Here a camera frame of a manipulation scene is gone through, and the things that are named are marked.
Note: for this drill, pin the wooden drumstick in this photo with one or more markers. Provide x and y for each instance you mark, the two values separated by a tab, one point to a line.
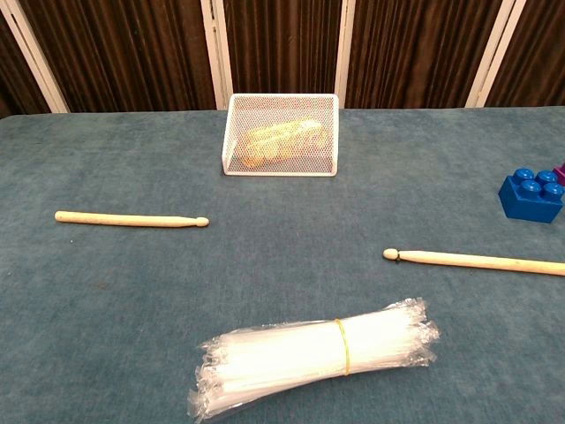
132	219
463	259

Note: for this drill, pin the bundle of wrapped clear straws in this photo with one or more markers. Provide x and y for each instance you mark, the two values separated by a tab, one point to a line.
282	362

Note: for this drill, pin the yellow rubber band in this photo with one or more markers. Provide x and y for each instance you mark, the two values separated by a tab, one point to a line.
345	353

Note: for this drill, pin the teal felt table mat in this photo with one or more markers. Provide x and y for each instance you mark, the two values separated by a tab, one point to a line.
132	287

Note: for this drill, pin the dark brown pleated curtain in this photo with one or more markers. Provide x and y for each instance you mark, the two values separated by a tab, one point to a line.
132	53

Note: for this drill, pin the blue toy building block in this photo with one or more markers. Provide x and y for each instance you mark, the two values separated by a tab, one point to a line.
525	207

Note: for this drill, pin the purple toy building block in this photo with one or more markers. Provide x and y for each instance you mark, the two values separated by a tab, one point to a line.
560	174

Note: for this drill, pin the white screen frame post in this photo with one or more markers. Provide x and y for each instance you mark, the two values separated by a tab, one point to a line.
345	53
491	53
216	53
39	66

